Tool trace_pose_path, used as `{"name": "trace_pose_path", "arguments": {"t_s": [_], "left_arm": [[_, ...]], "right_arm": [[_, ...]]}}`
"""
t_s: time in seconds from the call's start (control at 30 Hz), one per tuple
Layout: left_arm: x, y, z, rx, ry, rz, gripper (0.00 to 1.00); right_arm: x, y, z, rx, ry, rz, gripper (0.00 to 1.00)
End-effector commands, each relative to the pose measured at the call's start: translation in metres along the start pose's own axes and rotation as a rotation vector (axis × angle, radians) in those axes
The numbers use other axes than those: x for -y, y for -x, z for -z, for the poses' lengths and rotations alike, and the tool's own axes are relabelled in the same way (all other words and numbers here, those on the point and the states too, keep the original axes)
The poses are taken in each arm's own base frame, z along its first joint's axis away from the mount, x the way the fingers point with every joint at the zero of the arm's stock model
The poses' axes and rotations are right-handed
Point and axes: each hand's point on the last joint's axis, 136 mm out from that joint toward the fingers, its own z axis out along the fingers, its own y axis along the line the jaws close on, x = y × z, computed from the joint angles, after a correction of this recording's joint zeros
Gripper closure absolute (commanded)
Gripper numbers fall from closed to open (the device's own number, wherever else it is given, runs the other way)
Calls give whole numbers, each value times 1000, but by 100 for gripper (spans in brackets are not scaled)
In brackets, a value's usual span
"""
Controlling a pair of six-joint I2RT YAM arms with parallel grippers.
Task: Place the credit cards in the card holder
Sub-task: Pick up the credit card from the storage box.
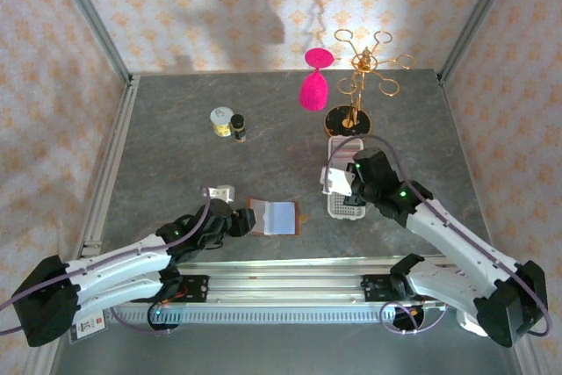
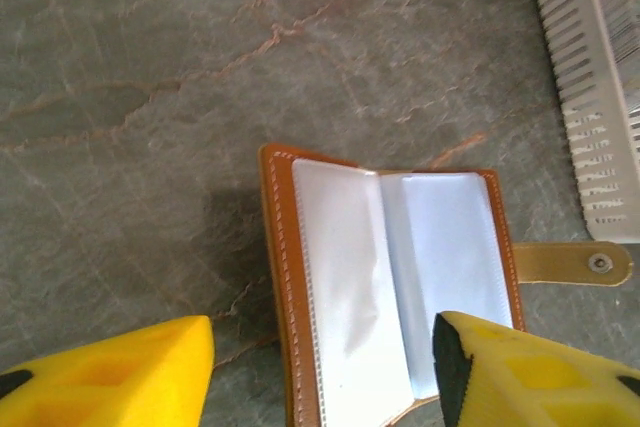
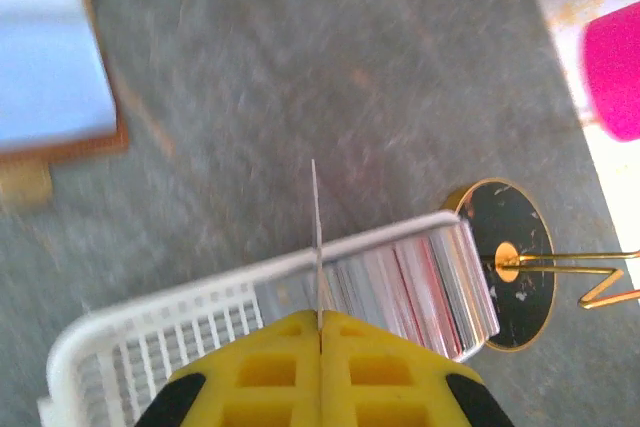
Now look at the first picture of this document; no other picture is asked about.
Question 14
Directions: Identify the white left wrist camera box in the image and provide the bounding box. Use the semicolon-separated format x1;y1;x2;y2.
208;184;237;204

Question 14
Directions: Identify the gold wire glass rack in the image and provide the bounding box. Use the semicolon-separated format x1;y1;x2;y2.
323;28;416;139

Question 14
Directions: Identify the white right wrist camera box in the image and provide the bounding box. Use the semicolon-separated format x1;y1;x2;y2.
319;165;357;197

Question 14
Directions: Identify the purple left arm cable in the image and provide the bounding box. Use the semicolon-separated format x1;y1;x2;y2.
0;185;213;335

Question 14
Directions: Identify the credit card stack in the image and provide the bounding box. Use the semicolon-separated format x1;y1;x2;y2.
332;142;362;163

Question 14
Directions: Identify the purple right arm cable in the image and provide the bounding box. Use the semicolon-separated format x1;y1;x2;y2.
323;133;552;335

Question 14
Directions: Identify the aluminium corner post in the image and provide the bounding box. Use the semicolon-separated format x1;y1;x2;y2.
46;0;135;86
436;0;523;86

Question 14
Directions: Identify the aluminium frame rail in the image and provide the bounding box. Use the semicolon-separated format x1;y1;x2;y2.
511;339;550;375
24;343;61;375

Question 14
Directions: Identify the aluminium side rail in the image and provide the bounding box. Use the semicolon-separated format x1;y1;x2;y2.
78;75;142;260

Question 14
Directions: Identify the pink wine glass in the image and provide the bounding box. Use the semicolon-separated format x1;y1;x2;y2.
298;47;342;112

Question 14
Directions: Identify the white label tag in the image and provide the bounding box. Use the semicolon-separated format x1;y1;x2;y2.
71;311;109;343

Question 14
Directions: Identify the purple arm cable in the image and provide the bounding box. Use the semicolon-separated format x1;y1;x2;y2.
323;133;552;335
0;185;213;335

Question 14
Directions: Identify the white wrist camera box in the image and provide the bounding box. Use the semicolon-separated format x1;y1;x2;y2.
319;165;357;197
208;184;237;204

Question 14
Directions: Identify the white-lid tin can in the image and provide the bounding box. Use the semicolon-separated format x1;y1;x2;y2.
209;105;234;139

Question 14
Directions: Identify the grey slotted cable duct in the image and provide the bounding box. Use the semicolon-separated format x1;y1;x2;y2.
107;306;443;326

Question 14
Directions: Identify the aluminium front rail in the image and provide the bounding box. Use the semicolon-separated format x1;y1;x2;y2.
173;256;444;306

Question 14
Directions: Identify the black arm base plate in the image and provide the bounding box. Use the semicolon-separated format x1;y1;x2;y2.
362;275;443;304
130;275;210;305

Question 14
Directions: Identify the small dark bottle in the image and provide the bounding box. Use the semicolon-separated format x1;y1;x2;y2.
229;113;248;144

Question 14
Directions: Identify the white plastic mesh basket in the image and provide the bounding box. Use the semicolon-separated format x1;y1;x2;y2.
327;135;369;220

